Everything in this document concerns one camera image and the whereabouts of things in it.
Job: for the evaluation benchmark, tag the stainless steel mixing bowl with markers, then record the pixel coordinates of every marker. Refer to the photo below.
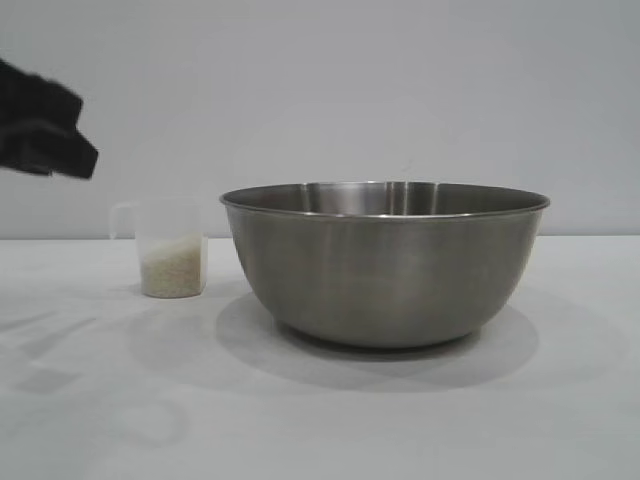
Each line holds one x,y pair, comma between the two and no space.
385,270

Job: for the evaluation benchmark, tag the clear plastic measuring cup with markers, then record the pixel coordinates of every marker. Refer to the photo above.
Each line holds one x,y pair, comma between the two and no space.
172,220

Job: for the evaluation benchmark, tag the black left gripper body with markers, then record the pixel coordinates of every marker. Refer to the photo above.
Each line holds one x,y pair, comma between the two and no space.
40,125

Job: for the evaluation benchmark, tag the white rice grains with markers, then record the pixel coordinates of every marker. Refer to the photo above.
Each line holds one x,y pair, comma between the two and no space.
172,270

